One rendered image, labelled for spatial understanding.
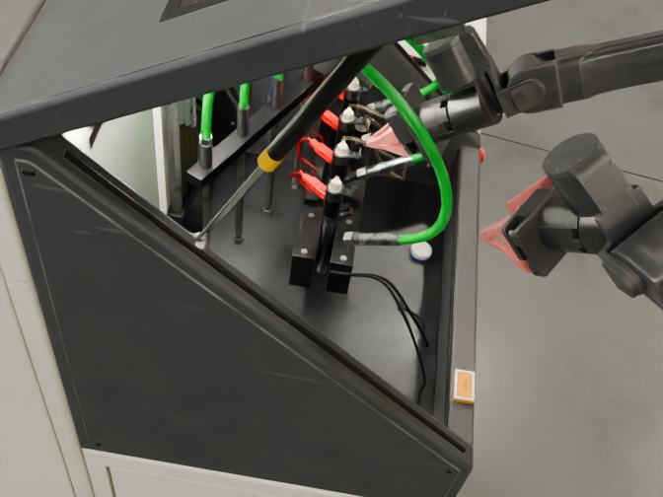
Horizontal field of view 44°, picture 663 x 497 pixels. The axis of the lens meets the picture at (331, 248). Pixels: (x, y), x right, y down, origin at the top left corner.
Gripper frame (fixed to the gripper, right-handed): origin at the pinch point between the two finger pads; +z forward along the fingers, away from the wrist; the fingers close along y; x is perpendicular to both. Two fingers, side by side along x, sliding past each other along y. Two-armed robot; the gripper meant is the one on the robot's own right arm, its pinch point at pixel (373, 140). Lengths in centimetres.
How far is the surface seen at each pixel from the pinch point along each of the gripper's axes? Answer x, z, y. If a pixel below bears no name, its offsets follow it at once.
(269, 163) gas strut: 34.8, -17.1, 19.1
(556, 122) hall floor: -171, 63, -105
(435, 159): 11.8, -16.1, 1.1
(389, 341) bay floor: 5.2, 18.0, -35.0
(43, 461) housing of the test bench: 45, 57, -13
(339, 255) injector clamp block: 3.7, 16.1, -16.0
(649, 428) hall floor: -58, 25, -143
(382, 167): -7.8, 7.9, -9.0
